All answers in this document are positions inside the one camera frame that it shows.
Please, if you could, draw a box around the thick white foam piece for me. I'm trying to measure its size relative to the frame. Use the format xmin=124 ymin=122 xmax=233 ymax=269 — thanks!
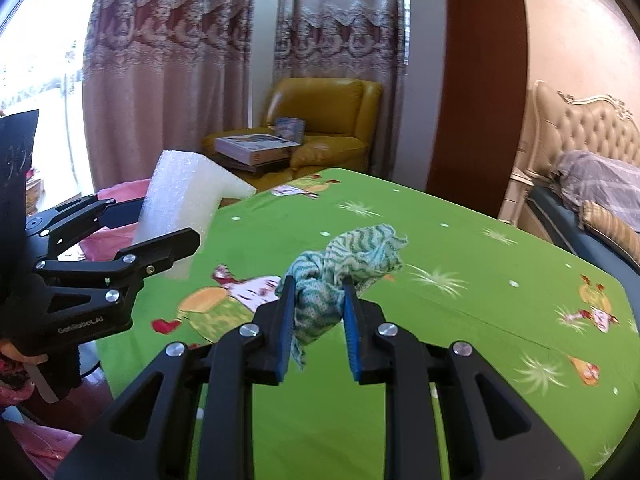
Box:
xmin=134 ymin=150 xmax=258 ymax=282

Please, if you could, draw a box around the small blue printed box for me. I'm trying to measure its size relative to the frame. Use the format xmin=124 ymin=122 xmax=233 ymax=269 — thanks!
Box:
xmin=274 ymin=116 xmax=307 ymax=142

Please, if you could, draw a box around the blue bed mattress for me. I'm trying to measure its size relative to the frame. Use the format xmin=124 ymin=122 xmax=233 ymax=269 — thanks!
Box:
xmin=527 ymin=185 xmax=640 ymax=281

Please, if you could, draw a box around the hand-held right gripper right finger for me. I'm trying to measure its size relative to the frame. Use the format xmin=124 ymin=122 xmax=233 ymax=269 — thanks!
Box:
xmin=341 ymin=280 xmax=586 ymax=480

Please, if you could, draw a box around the grey purple quilt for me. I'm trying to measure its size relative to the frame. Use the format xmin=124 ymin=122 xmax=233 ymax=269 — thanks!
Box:
xmin=550 ymin=150 xmax=640 ymax=221

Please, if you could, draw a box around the flat dark box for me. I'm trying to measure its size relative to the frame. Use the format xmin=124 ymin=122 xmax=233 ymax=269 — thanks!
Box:
xmin=222 ymin=157 xmax=293 ymax=177

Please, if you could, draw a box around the beige tufted headboard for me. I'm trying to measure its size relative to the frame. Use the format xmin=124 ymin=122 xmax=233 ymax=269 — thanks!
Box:
xmin=500 ymin=80 xmax=640 ymax=226

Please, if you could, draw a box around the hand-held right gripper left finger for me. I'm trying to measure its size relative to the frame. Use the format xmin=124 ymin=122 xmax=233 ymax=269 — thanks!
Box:
xmin=55 ymin=274 xmax=297 ymax=480

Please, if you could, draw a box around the beige lace curtain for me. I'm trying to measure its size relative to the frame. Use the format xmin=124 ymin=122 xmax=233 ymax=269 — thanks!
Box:
xmin=272 ymin=0 xmax=407 ymax=171
xmin=82 ymin=0 xmax=261 ymax=196

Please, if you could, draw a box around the person's pink patterned clothing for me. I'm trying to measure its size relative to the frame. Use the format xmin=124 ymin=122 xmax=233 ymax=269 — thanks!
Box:
xmin=0 ymin=342 xmax=83 ymax=466

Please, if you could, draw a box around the green cartoon printed tablecloth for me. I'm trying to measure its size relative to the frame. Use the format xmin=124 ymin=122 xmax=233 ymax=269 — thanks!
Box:
xmin=95 ymin=167 xmax=640 ymax=480

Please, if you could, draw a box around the striped brown pillow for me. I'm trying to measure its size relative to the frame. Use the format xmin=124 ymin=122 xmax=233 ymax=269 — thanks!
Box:
xmin=580 ymin=200 xmax=640 ymax=248

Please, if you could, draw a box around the bin with pink liner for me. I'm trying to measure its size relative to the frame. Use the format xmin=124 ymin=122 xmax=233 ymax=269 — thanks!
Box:
xmin=77 ymin=178 xmax=153 ymax=263

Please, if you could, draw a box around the chrome round stand base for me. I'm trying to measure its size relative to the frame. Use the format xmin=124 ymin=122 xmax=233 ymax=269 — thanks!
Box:
xmin=77 ymin=342 xmax=105 ymax=378

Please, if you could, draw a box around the person's left hand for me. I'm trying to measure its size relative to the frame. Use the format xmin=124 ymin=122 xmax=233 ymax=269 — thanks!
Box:
xmin=0 ymin=338 xmax=49 ymax=367

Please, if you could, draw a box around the yellow leather armchair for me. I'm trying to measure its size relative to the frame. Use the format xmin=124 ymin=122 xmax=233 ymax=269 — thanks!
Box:
xmin=201 ymin=77 xmax=383 ymax=192

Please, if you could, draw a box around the flat white cardboard box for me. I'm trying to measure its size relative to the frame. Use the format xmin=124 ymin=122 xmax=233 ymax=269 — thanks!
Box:
xmin=214 ymin=133 xmax=301 ymax=166

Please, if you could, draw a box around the green patterned rag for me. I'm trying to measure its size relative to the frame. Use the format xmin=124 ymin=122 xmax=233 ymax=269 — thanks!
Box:
xmin=282 ymin=223 xmax=408 ymax=372

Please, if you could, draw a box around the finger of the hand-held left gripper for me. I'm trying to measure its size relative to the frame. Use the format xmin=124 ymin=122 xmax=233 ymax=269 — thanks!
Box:
xmin=24 ymin=194 xmax=147 ymax=250
xmin=32 ymin=227 xmax=202 ymax=287

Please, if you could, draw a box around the brown wooden panel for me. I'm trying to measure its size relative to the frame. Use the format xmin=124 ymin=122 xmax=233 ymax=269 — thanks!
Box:
xmin=425 ymin=0 xmax=531 ymax=221

